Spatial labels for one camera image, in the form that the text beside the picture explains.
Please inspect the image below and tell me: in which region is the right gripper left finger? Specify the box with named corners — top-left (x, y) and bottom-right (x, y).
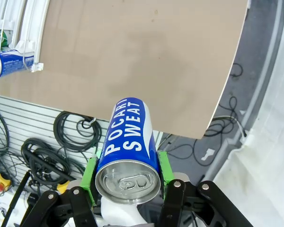
top-left (20, 156), bottom-right (100, 227)

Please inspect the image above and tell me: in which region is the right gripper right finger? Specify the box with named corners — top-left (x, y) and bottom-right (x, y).
top-left (157, 151), bottom-right (254, 227)

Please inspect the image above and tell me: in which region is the blue Pocari Sweat can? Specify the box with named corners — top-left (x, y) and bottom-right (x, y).
top-left (95, 97), bottom-right (162, 205)
top-left (0, 49), bottom-right (36, 80)

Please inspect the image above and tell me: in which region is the yellow emergency stop button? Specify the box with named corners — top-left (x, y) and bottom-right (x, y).
top-left (0, 172), bottom-right (12, 192)

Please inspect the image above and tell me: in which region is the white can dispenser rack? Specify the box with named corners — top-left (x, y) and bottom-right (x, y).
top-left (0, 0), bottom-right (51, 73)

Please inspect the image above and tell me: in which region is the coiled black cable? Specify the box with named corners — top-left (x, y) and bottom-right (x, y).
top-left (53, 110), bottom-right (103, 153)
top-left (0, 107), bottom-right (10, 153)
top-left (20, 138), bottom-right (73, 188)

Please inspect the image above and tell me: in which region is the tangled black floor cable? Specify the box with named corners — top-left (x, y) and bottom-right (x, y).
top-left (167, 62), bottom-right (248, 167)

